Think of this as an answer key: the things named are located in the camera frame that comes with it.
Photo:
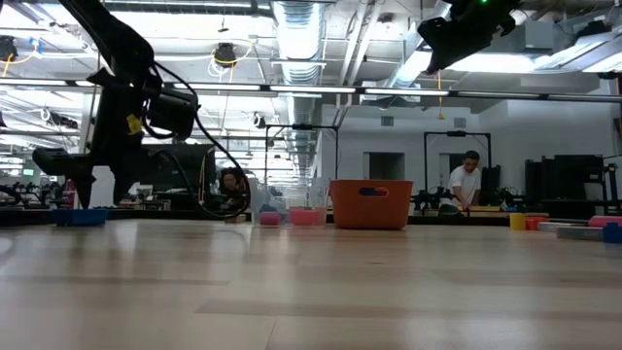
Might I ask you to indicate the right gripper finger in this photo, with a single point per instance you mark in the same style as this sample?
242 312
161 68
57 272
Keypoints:
461 48
442 29

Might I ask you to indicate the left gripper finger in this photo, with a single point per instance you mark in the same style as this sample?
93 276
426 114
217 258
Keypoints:
73 165
127 177

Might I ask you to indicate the large blue building brick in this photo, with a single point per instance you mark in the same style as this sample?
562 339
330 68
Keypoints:
80 217
613 232

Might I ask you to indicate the small red block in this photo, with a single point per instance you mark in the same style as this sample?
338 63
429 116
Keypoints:
269 219
307 217

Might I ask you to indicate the small yellow block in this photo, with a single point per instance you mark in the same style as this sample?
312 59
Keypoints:
517 221
134 124

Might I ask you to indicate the red-orange building brick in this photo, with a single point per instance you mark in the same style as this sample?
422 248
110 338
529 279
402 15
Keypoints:
537 223

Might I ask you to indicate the large red wooden block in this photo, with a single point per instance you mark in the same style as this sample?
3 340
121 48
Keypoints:
606 221

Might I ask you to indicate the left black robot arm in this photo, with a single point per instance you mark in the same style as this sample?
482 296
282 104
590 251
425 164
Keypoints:
112 34

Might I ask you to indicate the white building column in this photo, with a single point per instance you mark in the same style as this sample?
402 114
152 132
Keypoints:
103 189

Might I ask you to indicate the ceiling light panel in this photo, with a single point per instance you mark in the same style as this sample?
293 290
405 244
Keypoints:
505 63

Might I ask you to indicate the black monitor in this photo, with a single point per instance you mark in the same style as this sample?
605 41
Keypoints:
192 167

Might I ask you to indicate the person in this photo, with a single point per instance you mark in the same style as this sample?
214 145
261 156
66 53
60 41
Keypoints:
232 184
465 185

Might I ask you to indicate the black ceiling device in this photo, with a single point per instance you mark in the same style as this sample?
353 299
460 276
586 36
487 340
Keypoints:
7 48

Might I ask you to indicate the black equipment rack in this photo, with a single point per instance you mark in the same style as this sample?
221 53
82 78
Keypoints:
568 180

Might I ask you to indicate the orange plastic bin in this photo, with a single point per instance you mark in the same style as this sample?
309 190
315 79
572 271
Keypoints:
371 211

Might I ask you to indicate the silver ceiling air duct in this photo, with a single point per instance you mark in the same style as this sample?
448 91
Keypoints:
408 68
297 44

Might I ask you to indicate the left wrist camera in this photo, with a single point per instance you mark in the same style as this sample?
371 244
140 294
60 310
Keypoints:
172 114

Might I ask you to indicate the wall vent grille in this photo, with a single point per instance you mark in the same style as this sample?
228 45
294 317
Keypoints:
387 121
459 122

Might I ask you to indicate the black gantry frame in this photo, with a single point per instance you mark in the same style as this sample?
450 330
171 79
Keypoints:
457 133
301 127

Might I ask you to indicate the black overhead camera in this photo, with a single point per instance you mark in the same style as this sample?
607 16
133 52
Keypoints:
225 54

